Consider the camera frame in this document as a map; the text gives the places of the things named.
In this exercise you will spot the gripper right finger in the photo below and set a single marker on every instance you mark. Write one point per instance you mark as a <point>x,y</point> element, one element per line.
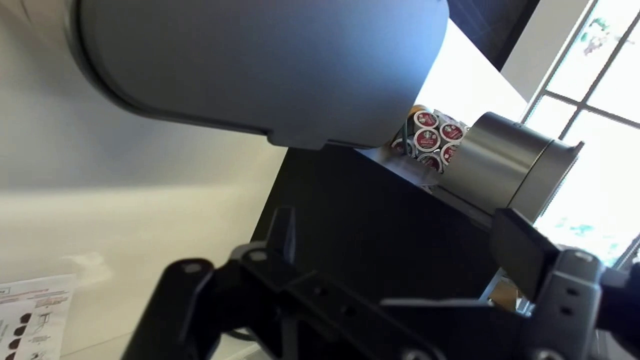
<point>570,300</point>

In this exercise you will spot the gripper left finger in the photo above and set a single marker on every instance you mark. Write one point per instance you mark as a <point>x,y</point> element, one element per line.
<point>180,310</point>

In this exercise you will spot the stainless steel bin lid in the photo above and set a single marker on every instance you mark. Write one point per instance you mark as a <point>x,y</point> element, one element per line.
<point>547,177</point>

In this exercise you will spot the stainless steel round bin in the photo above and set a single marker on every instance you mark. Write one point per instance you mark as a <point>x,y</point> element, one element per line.
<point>495,160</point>

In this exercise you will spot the window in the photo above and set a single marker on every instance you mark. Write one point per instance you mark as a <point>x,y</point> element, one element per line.
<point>595,165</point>

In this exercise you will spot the printed instruction sheet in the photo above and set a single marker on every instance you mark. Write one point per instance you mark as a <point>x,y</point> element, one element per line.
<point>30,320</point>

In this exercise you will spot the black cabinet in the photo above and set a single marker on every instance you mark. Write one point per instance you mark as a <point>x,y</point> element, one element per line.
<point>370,220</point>

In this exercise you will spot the stack of coffee pods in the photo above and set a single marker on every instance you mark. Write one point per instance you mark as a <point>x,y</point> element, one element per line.
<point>428,140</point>

